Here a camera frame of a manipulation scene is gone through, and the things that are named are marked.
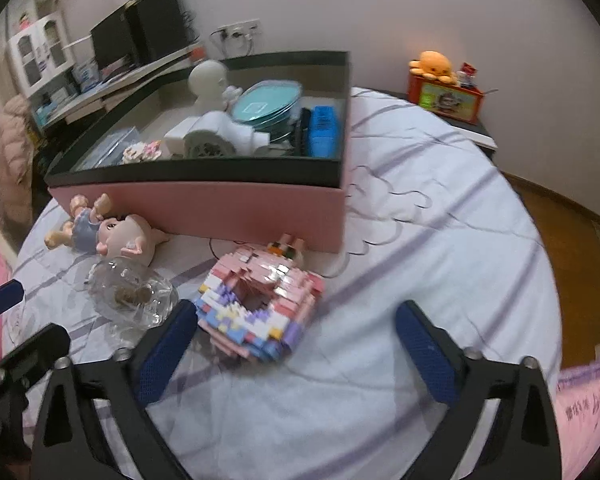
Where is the pink block cat figure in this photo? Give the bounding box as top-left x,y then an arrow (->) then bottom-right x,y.
121,141 -> 162,163

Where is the orange octopus plush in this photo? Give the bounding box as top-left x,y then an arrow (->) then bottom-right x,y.
409,50 -> 458,83

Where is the pink printed blanket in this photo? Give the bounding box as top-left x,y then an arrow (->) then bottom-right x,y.
555,355 -> 600,480

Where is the baby doll figurine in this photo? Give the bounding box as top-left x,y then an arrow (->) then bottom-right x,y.
45,192 -> 170,267

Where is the clear glass bottle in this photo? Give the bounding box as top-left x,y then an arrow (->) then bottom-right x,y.
75,255 -> 180,333

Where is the clear plastic packet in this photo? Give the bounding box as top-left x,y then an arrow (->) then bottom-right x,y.
75,127 -> 143,168

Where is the white plug adapter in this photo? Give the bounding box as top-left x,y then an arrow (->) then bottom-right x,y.
164,110 -> 271,160

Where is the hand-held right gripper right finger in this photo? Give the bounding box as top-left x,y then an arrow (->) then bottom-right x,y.
395,301 -> 563,480

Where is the red printed box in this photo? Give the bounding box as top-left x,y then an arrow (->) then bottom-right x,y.
406,72 -> 485,126

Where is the blue plastic pen case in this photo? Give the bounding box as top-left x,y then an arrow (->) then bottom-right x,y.
292,105 -> 342,158

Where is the black computer monitor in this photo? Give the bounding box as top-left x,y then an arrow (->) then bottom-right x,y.
89,10 -> 141,78

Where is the teal oval case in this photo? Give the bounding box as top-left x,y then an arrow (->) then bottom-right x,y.
230,80 -> 303,133

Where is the pink box with dark rim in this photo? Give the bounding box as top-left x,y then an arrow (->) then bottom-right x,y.
44,50 -> 353,253

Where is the black computer tower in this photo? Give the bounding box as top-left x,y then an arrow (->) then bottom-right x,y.
124,0 -> 197,63

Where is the blue white box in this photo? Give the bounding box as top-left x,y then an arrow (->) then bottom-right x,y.
75,62 -> 103,93

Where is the white unicorn figurine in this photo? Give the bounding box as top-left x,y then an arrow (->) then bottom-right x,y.
187,59 -> 243,113

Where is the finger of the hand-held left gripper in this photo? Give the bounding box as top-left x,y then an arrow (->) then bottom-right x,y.
0,280 -> 25,323
0,324 -> 72,386

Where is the pink puffer jacket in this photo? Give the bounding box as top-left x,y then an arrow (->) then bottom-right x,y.
0,95 -> 36,226

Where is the pink block building model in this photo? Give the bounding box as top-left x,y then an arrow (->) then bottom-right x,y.
192,245 -> 327,363

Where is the small red card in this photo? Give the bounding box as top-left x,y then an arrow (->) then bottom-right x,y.
457,61 -> 481,88

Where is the white wall socket strip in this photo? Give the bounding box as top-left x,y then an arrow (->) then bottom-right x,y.
216,19 -> 262,40

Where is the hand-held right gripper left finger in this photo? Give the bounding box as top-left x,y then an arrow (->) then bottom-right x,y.
30,299 -> 198,480

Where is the cream curtain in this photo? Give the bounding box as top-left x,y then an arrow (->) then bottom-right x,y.
0,0 -> 36,111

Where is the white desk with drawers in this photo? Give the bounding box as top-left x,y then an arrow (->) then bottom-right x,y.
30,42 -> 206,126

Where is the white glass-door cabinet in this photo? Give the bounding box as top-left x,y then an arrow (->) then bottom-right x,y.
6,10 -> 76,98

